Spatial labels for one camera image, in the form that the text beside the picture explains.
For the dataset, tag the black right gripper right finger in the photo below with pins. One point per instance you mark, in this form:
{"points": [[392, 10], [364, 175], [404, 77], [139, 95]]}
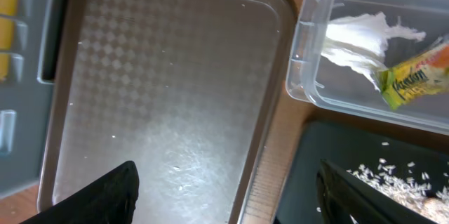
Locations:
{"points": [[344, 198]]}

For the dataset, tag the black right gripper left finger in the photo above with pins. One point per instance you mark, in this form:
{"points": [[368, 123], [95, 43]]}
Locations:
{"points": [[110, 199]]}

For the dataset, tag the food scraps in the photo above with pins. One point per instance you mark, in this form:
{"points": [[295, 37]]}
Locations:
{"points": [[414, 177]]}

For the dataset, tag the yellow orange snack wrapper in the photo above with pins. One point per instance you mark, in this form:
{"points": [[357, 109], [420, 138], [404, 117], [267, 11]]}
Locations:
{"points": [[424, 74]]}

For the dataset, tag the white tissue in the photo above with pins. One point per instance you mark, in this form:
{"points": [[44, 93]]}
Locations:
{"points": [[360, 42]]}

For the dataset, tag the yellow plate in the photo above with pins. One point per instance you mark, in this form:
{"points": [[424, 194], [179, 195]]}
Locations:
{"points": [[9, 8]]}

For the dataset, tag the grey dishwasher rack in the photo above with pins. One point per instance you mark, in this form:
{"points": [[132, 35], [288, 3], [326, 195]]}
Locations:
{"points": [[26, 94]]}

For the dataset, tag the clear plastic waste bin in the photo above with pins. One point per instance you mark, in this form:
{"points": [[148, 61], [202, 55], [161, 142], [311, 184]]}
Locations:
{"points": [[313, 78]]}

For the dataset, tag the black plastic tray bin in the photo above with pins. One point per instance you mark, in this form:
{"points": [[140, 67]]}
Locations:
{"points": [[299, 201]]}

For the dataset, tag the dark brown serving tray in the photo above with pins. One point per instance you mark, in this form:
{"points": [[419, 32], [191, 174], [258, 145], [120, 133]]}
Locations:
{"points": [[185, 89]]}

